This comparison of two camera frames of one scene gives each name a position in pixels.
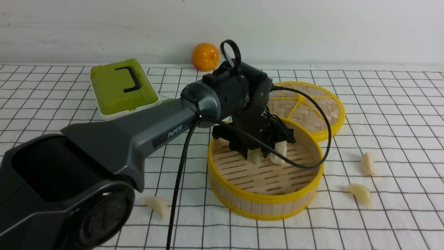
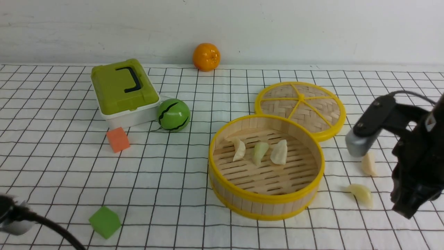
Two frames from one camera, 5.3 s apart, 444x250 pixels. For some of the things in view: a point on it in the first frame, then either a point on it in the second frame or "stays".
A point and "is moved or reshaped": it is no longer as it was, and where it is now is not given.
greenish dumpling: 363,193 stays
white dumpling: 158,205 is moved or reshaped
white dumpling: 280,147 stays
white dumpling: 367,164 stays
